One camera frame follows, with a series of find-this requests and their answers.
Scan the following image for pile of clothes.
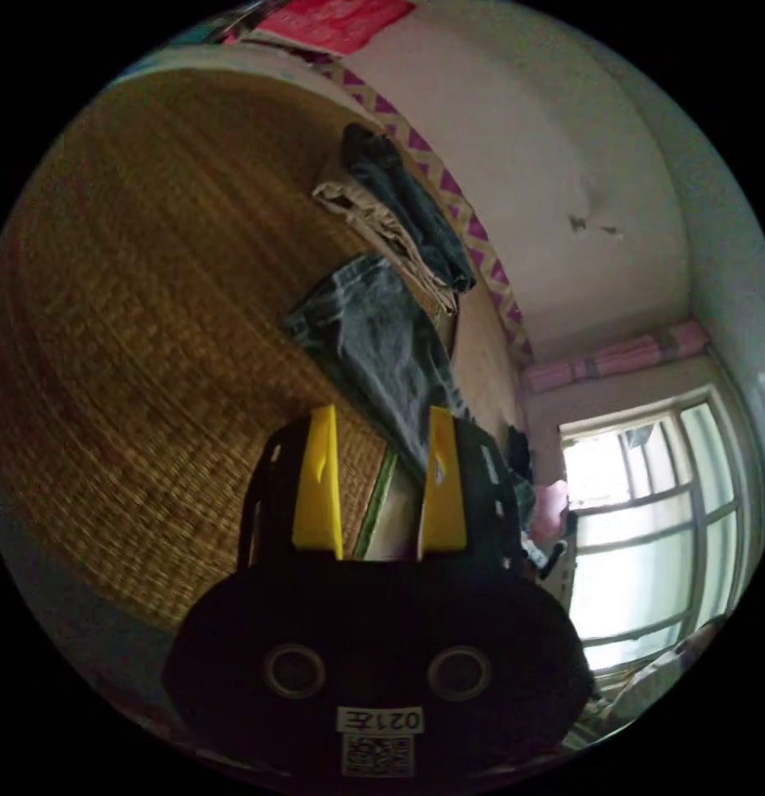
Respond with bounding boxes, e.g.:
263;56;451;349
312;122;478;319

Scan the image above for window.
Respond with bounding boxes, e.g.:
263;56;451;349
559;385;759;676

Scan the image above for dark gray jeans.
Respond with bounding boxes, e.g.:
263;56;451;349
281;253;477;483

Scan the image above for pink striped curtain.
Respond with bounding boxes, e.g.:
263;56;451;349
523;320;711;394

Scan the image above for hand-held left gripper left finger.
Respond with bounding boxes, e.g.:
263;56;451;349
292;405;346;561

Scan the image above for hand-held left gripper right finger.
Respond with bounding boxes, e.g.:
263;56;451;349
416;406;468;562

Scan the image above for bed with woven mat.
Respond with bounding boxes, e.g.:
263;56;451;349
0;43;535;635

